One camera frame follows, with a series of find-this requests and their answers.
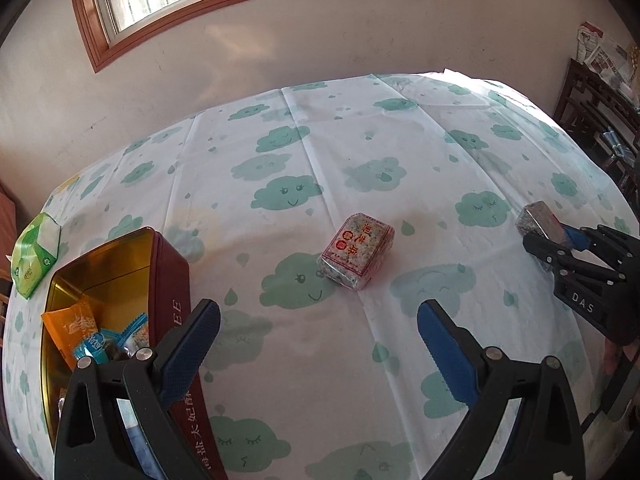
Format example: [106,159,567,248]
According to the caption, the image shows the red label sesame cake pack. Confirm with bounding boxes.
[318,212,395,290]

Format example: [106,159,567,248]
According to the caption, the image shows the teal small snack packet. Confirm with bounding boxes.
[73,313,149,364]

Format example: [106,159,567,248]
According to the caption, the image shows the orange snack packet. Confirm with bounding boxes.
[41,298,98,370]

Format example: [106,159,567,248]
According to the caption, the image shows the dark wooden side cabinet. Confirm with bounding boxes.
[552,58,639,211]

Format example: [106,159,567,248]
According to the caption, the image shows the gold red toffee tin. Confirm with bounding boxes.
[40,228,228,479]

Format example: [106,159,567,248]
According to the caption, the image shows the papers on cabinet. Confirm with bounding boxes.
[576,22,639,108]

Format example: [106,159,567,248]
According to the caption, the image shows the green tissue pack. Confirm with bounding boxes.
[11,212,61,299]

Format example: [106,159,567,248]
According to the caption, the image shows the cloud pattern tablecloth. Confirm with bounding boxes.
[2,70,639,480]

